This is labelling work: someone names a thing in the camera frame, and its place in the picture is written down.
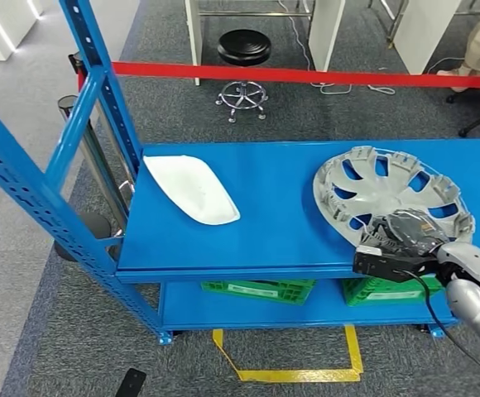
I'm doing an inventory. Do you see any yellow floor tape outline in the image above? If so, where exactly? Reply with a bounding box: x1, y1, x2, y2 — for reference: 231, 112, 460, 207
211, 325, 364, 384

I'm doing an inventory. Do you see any silver plastic wheel hubcap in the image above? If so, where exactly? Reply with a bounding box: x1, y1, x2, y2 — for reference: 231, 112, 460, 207
312, 146, 476, 254

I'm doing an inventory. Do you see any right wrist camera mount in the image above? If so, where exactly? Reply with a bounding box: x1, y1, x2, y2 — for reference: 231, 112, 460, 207
352, 245, 442, 285

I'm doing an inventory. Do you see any white curved plastic part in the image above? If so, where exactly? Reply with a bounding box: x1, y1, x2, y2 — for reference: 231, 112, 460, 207
143, 155, 241, 227

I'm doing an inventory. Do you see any red barrier belt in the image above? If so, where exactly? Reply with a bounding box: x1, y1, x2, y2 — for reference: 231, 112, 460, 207
111, 61, 480, 90

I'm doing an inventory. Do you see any clear plastic film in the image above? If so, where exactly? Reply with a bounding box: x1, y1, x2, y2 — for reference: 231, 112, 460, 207
374, 208, 452, 256

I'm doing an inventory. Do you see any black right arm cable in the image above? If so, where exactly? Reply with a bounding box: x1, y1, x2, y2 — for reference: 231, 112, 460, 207
393, 268, 480, 385

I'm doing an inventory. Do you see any green plastic crate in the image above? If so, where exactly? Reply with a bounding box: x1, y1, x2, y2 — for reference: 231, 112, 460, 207
341, 275, 446, 308
200, 279, 317, 307

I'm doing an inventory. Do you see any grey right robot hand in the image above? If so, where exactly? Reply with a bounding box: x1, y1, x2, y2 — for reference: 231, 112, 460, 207
360, 208, 453, 260

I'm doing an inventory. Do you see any person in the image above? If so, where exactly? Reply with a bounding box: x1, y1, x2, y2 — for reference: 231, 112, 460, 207
437, 15, 480, 93

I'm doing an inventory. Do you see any blue metal shelf rack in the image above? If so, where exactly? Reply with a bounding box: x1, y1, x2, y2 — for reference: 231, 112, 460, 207
0, 0, 480, 347

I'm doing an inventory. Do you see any black round stool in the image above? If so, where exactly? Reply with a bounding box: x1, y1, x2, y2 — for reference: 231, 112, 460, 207
215, 28, 272, 124

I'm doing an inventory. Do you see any white floor cable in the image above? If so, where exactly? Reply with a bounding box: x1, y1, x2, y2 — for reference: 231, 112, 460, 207
277, 0, 396, 97

